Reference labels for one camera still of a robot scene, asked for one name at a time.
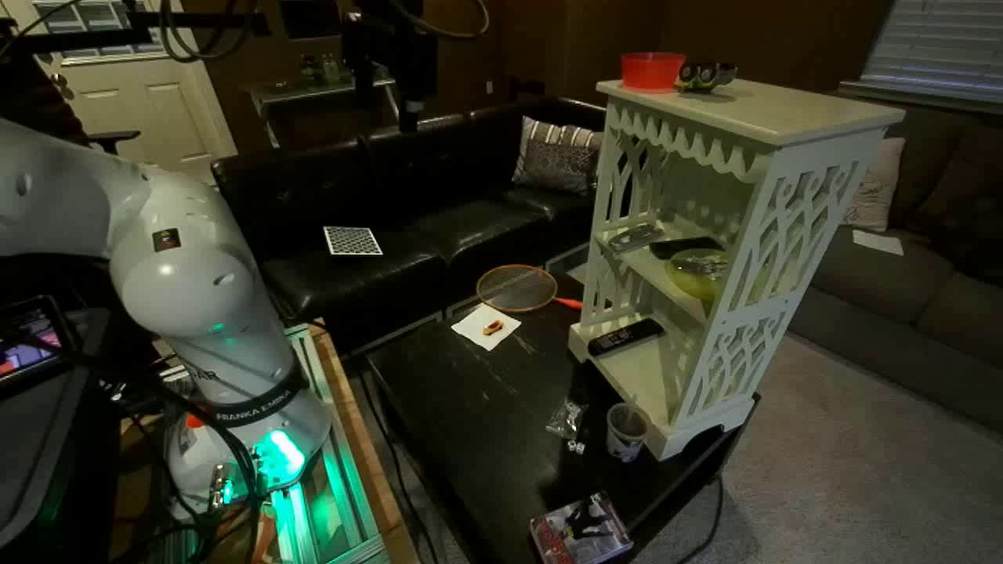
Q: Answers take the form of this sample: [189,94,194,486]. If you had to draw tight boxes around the red plastic bowl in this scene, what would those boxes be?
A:
[621,50,688,91]

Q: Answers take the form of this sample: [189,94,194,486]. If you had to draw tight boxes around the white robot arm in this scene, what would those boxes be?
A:
[0,118,329,510]

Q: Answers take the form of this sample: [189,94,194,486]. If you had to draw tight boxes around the white paper napkin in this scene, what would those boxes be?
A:
[454,305,520,352]

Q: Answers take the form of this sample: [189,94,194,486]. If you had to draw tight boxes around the patterned throw pillow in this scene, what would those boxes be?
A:
[515,115,603,191]

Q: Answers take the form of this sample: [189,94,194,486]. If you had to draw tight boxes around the black remote on lower shelf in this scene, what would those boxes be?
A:
[588,318,666,353]

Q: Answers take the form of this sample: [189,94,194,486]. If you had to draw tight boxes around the black remote on shelf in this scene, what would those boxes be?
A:
[650,238,723,259]
[588,318,666,353]

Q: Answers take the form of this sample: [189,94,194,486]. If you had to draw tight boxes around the crumpled plastic wrapper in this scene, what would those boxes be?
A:
[548,400,588,455]

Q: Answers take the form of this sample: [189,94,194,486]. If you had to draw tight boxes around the black leather sofa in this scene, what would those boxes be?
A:
[215,98,603,352]

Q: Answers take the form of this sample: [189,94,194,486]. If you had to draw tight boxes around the black remote on middle shelf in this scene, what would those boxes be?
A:
[650,238,723,259]

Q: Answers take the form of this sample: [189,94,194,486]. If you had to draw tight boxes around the tablet on black sofa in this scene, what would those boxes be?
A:
[322,224,382,256]

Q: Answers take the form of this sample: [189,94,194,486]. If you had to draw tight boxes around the small cup on table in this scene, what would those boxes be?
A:
[605,404,646,465]

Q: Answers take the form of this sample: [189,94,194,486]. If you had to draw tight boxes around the yellow green plate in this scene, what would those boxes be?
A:
[668,262,721,305]

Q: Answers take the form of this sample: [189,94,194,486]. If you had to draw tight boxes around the white ornate shelf unit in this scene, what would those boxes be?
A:
[568,79,904,460]

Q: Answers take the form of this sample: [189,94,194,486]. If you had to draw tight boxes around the magazine on table corner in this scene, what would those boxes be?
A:
[529,493,632,564]

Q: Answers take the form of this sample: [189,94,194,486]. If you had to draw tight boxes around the black toy car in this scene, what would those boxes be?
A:
[676,61,737,94]

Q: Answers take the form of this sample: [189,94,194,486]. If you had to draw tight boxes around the paper on grey couch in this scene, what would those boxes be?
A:
[851,230,906,256]

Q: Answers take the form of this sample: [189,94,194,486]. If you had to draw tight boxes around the light pillow on couch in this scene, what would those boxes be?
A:
[844,137,906,231]

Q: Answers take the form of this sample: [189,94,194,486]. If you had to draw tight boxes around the grey green couch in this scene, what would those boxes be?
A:
[791,105,1003,432]

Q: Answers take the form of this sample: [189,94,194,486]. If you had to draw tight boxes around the window blinds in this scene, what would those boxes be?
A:
[844,0,1003,112]

